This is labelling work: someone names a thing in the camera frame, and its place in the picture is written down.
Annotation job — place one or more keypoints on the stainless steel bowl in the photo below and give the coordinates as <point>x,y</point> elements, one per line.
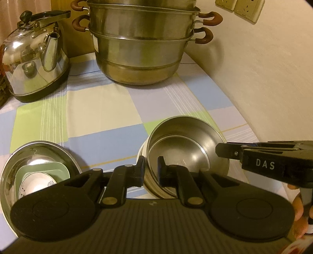
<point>185,136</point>

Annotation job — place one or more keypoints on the stainless steel kettle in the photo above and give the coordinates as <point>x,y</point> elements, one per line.
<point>29,61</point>

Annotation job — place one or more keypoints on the checked tablecloth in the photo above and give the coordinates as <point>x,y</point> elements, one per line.
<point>102,110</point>

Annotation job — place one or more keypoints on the small floral ceramic plate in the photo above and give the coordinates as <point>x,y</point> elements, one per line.
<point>36,182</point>

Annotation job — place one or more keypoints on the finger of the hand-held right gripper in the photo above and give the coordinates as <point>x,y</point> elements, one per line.
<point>244,144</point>
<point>227,151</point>

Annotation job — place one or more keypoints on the cream round plastic bowl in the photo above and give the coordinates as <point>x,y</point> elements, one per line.
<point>152,185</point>

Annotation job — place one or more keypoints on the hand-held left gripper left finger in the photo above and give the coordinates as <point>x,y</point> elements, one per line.
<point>141,172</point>

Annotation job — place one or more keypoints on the beige wall socket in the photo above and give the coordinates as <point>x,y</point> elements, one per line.
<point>249,9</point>
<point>225,4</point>

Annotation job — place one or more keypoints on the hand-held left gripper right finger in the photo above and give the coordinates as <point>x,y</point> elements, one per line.
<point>160,169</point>

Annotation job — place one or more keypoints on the brown curtain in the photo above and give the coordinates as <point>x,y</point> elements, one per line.
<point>14,14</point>

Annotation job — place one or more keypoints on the red white patterned cloth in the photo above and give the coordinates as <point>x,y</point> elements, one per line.
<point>303,248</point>

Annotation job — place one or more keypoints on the person's right hand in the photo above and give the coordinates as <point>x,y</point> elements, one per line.
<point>297,207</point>

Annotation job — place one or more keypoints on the green square plate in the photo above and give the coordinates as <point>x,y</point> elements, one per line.
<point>60,171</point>

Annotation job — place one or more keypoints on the round stainless steel plate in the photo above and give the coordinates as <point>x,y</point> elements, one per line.
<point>31,153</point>

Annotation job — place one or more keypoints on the stainless steel steamer pot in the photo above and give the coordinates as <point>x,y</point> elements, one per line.
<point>139,48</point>

